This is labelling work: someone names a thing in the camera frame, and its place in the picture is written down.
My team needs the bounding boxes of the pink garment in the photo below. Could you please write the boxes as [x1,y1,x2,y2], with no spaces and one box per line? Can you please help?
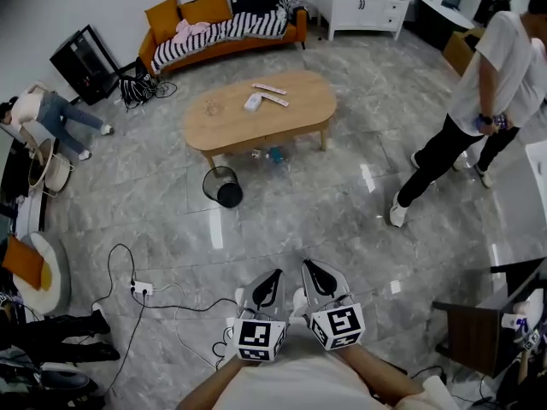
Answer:
[173,18,211,44]

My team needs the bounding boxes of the wooden coffee table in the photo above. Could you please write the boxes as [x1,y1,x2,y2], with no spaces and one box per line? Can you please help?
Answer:
[182,69,338,171]

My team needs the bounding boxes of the white low cabinet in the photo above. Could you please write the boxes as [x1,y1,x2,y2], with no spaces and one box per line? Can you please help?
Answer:
[12,185,49,241]

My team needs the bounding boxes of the person's right white shoe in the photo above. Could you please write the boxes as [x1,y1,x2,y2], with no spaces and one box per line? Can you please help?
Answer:
[292,287,309,319]

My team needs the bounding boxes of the white cable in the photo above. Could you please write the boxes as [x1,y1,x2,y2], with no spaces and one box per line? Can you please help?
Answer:
[151,282,226,371]

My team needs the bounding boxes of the orange sofa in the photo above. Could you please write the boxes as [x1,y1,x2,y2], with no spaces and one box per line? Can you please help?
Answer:
[138,0,309,77]

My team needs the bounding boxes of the grey white beanbag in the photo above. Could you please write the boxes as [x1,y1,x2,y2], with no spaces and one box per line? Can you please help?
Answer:
[11,231,73,316]

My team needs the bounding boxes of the dark wooden table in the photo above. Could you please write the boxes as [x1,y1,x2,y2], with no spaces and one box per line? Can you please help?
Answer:
[431,257,547,379]

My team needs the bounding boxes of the white round side table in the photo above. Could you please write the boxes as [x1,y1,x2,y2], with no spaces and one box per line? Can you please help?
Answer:
[44,154,76,199]

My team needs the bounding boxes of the white long desk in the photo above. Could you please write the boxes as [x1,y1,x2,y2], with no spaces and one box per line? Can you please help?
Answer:
[415,0,476,53]

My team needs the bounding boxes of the black mesh waste bin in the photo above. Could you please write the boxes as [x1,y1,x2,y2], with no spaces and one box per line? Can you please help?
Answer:
[202,165,244,210]

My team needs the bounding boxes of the person's white shirt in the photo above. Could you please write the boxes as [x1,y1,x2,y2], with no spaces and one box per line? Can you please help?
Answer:
[221,331,461,410]

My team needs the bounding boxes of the black glass-door cabinet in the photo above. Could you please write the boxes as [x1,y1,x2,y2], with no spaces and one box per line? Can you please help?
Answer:
[49,24,121,107]

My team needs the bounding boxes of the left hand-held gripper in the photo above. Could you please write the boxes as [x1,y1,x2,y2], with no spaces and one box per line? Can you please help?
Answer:
[232,268,287,363]

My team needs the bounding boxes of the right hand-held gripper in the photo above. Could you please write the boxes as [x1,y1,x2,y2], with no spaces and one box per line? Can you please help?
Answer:
[301,259,366,352]

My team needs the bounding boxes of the black cable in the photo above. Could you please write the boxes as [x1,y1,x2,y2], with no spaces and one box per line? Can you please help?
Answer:
[135,292,240,315]
[91,243,138,315]

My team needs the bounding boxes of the white power strip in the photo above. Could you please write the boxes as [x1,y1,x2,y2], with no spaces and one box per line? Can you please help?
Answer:
[129,280,155,298]

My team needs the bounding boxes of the person's right forearm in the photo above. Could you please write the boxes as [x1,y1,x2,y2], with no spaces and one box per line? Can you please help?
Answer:
[337,343,431,407]

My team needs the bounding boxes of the white sideboard cabinet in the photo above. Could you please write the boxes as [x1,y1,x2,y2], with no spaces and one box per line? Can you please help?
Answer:
[303,0,416,42]

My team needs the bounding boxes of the black bag with cables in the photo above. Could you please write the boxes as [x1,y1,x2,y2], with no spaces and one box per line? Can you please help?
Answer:
[118,56,156,109]

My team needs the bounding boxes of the brown cardboard box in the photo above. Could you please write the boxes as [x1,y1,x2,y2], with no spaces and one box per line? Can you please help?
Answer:
[442,26,487,78]

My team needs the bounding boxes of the person's left forearm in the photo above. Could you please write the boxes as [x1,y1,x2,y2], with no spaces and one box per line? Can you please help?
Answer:
[175,356,262,410]

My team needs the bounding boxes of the black white striped blanket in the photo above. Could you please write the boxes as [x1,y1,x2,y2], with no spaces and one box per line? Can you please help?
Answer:
[151,0,308,71]

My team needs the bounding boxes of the black television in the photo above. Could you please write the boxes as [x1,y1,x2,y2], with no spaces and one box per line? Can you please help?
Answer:
[0,126,32,200]

